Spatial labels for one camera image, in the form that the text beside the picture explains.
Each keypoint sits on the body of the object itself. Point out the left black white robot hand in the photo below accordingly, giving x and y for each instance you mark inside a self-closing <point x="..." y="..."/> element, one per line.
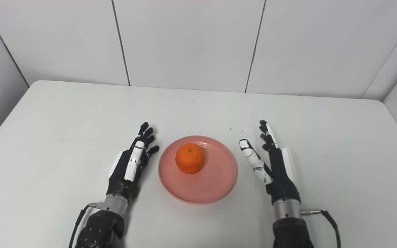
<point x="124" y="175"/>

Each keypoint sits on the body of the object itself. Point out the pink round plate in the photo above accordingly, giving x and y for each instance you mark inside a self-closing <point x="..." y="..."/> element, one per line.
<point x="215" y="182"/>

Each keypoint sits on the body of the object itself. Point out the orange fruit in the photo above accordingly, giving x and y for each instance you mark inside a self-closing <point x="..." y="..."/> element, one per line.
<point x="190" y="158"/>

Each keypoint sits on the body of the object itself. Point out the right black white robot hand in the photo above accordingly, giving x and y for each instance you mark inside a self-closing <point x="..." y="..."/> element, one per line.
<point x="281" y="179"/>

